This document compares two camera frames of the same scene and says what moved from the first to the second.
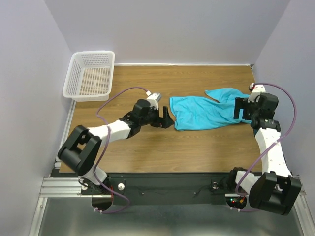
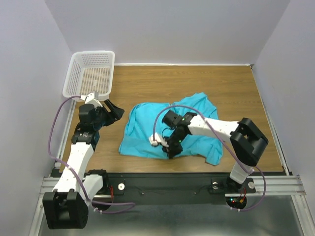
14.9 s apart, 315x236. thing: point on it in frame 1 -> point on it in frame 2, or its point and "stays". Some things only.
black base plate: x=166 y=189 stays
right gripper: x=241 y=109 -> x=173 y=148
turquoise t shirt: x=191 y=113 -> x=145 y=120
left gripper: x=159 y=119 -> x=108 y=111
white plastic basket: x=90 y=76 stays
